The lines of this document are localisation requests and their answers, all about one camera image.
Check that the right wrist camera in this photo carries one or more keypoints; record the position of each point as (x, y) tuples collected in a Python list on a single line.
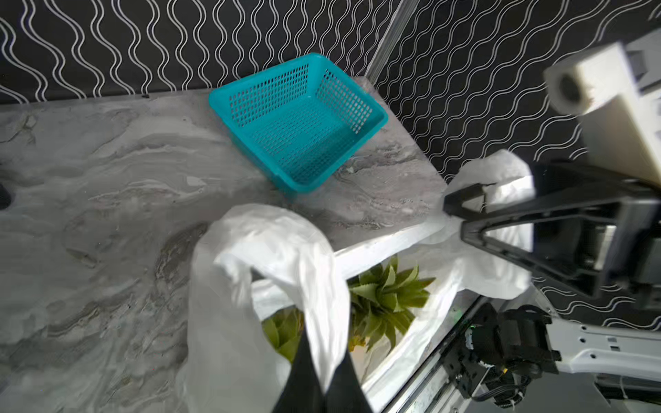
[(614, 92)]

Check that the white plastic bag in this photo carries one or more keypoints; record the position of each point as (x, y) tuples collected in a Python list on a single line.
[(258, 259)]

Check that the teal plastic basket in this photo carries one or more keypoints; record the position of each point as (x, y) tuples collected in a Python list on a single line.
[(299, 121)]

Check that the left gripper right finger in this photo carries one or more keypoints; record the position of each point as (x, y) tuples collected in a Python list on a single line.
[(345, 394)]

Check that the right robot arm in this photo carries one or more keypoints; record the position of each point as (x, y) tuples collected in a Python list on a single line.
[(518, 346)]

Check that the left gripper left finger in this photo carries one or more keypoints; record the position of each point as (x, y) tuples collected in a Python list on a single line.
[(302, 392)]

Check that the pineapple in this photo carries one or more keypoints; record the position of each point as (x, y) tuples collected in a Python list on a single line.
[(383, 301), (284, 330)]

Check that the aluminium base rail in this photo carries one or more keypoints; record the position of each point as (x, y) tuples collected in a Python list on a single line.
[(443, 381)]

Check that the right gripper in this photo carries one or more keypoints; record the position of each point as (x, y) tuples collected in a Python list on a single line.
[(592, 228)]

